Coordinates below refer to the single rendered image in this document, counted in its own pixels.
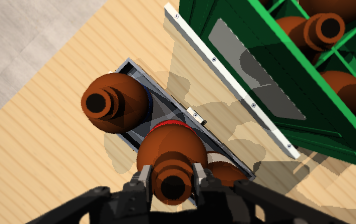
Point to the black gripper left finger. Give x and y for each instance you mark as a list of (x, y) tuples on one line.
[(127, 207)]

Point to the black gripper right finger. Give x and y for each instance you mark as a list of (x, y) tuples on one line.
[(215, 202)]

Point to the dark grey tray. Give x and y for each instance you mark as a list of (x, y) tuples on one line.
[(165, 108)]

